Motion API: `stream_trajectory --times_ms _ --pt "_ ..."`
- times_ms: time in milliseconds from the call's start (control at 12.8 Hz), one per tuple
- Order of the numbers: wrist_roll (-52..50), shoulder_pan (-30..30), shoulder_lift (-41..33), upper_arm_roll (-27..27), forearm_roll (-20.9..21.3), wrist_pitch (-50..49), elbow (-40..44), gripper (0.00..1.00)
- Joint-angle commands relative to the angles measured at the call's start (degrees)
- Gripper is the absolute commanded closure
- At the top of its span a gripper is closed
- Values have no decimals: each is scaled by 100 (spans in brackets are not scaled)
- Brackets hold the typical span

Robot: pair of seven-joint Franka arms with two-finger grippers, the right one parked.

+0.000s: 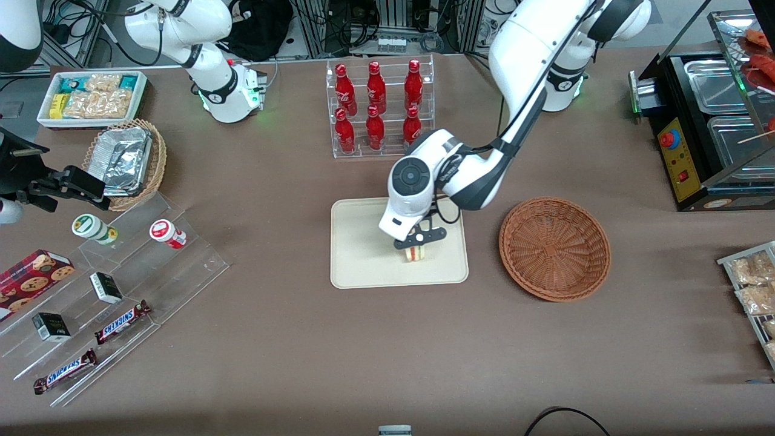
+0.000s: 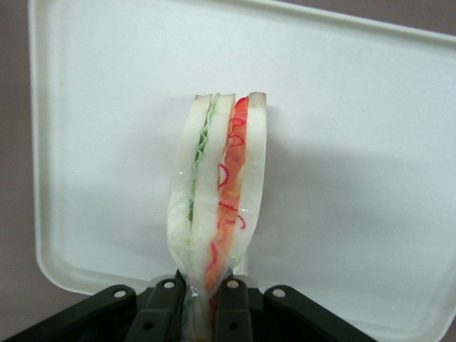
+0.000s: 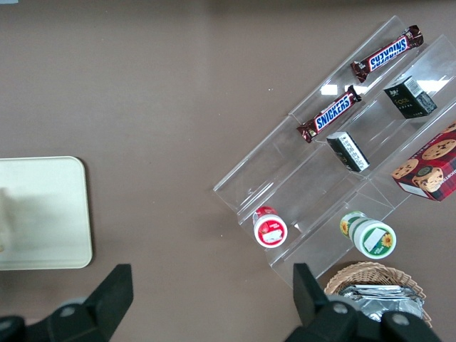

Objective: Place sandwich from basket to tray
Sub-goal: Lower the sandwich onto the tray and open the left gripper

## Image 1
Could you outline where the red cookie box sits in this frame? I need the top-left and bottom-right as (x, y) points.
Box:
(0, 249), (76, 322)

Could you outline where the large clear cracker packet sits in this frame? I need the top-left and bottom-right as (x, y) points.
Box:
(64, 90), (131, 119)

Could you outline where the cream plastic tray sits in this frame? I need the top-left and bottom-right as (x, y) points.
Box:
(330, 197), (470, 290)

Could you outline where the Snickers chocolate bar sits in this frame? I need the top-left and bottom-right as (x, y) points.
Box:
(94, 300), (152, 345)
(33, 348), (99, 395)

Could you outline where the black fabric bag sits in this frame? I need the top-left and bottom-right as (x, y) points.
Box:
(221, 0), (294, 61)

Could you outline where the small black box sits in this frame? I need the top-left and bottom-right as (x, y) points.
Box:
(31, 312), (71, 342)
(90, 272), (124, 304)

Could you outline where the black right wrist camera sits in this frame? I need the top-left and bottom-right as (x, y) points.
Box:
(27, 165), (111, 211)

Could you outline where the black looped cable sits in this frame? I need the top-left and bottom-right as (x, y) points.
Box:
(524, 406), (611, 436)

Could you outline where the green lid cup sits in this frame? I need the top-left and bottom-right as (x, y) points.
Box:
(71, 214), (119, 245)

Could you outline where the brown wicker basket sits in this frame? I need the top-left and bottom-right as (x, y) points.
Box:
(498, 196), (612, 303)

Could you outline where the clear acrylic bottle rack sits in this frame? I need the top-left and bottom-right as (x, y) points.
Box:
(326, 54), (435, 159)

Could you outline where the aluminium foil tray stack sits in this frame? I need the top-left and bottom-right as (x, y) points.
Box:
(91, 126), (153, 196)

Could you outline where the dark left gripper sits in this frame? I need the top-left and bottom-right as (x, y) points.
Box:
(394, 218), (447, 251)

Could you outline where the white plastic snack bin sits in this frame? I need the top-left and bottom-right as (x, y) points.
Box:
(36, 70), (148, 130)

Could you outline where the small clear cracker packet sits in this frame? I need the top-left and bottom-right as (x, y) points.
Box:
(85, 74), (122, 93)

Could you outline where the clear acrylic stepped display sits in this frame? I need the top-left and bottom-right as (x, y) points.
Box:
(0, 191), (231, 408)

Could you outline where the stainless steel pan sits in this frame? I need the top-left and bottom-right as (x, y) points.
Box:
(684, 59), (749, 115)
(707, 115), (775, 168)

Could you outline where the red aluminium soda bottle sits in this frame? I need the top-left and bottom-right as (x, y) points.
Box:
(366, 61), (387, 114)
(404, 59), (423, 113)
(366, 105), (385, 151)
(403, 106), (422, 146)
(335, 108), (356, 153)
(335, 64), (358, 116)

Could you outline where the red lid cup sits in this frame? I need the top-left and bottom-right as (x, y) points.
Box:
(150, 219), (188, 249)

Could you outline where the black food warmer machine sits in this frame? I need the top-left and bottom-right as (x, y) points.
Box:
(630, 9), (775, 213)

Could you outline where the grey wire rack tray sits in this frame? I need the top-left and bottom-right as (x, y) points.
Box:
(716, 241), (775, 371)

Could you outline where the light wicker basket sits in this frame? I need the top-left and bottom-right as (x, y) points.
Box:
(82, 118), (168, 213)

